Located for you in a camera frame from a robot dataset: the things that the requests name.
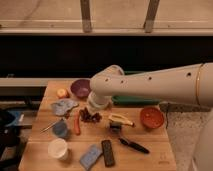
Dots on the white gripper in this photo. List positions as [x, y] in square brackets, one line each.
[95, 102]

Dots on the dark red grape bunch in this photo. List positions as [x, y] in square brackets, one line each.
[89, 118]

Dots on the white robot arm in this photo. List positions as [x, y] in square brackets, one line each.
[191, 84]

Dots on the white paper cup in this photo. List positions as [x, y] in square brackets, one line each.
[58, 149]

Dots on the green plastic tray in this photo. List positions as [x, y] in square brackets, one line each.
[132, 100]

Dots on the purple bowl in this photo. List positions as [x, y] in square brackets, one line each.
[81, 88]

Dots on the banana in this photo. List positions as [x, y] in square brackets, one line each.
[120, 118]

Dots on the small dark toy block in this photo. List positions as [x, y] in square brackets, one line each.
[115, 127]

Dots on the orange carrot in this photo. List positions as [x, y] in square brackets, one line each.
[77, 129]

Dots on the grey blue cloth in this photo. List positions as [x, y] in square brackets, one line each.
[62, 106]

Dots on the apple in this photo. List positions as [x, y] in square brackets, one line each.
[62, 93]

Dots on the metal spoon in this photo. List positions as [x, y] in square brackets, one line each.
[51, 125]

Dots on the blue sponge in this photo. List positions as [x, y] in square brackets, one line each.
[89, 158]

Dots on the orange bowl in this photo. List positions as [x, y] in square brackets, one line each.
[151, 118]

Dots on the dark rectangular remote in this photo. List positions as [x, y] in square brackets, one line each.
[108, 153]

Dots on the black handled utensil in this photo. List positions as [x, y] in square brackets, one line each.
[134, 145]

